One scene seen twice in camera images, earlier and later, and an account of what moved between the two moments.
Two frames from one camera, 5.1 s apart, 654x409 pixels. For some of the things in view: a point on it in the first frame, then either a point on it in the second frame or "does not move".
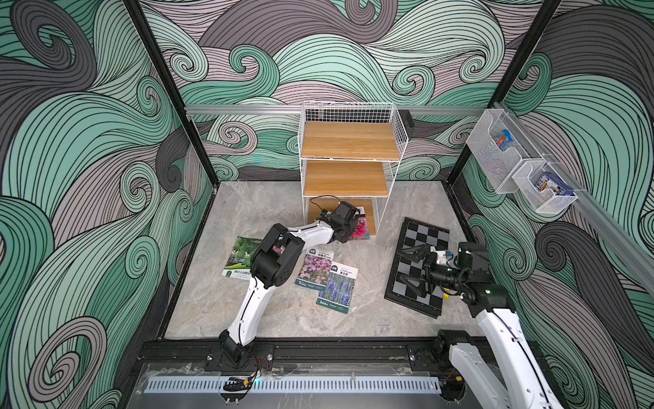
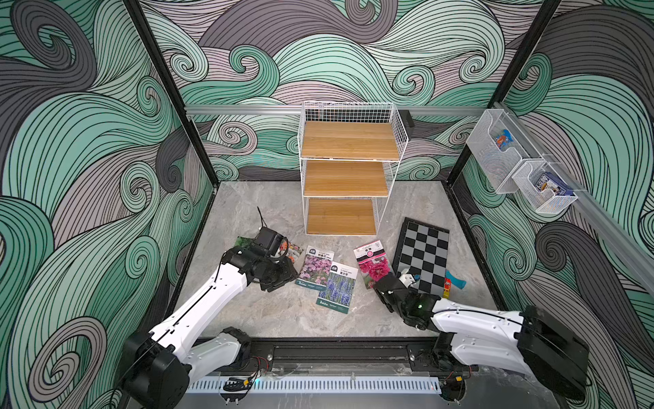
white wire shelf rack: [349, 155] does not move
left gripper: [352, 225] -> [287, 273]
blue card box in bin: [548, 181] does not move
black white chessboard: [415, 233] does not move
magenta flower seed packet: [361, 231] -> [373, 262]
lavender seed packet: [336, 291] does not move
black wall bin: [407, 121] does not move
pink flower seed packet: [315, 268] does not move
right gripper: [433, 257] -> [381, 296]
